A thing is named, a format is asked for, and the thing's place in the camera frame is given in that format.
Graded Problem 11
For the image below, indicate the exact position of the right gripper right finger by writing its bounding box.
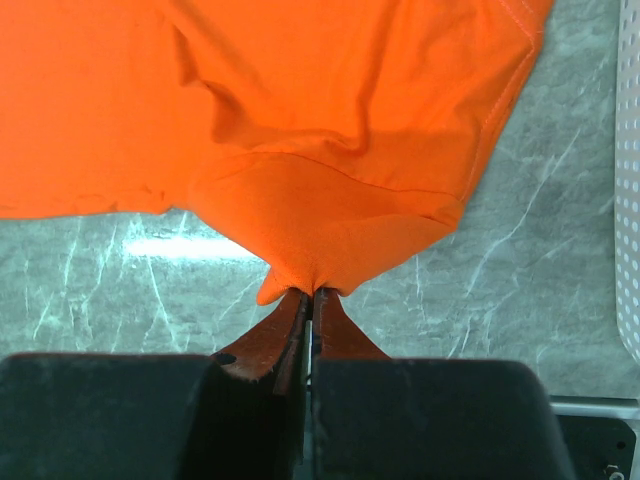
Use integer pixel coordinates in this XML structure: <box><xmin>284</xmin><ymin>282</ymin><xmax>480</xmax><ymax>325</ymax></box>
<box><xmin>311</xmin><ymin>289</ymin><xmax>575</xmax><ymax>479</ymax></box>

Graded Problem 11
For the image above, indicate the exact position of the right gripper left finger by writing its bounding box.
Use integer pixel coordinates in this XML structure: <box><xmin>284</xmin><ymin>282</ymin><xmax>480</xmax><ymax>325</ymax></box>
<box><xmin>1</xmin><ymin>290</ymin><xmax>308</xmax><ymax>479</ymax></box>

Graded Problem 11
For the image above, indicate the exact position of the white perforated laundry basket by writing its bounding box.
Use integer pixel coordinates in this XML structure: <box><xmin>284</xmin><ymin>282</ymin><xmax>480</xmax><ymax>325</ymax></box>
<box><xmin>614</xmin><ymin>0</ymin><xmax>640</xmax><ymax>361</ymax></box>

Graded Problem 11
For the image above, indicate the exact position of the orange t-shirt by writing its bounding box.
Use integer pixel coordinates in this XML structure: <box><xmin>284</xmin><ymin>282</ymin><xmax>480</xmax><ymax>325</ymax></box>
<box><xmin>1</xmin><ymin>1</ymin><xmax>552</xmax><ymax>304</ymax></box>

